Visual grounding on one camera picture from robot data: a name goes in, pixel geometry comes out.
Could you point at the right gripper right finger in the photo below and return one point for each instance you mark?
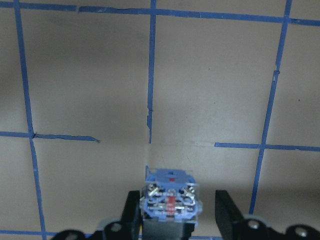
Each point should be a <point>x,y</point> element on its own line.
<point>233,225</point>

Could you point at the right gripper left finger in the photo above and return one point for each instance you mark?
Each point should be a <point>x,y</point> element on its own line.
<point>126,228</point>

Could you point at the red emergency stop button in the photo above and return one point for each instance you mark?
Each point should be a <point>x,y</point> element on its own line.
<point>169,204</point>

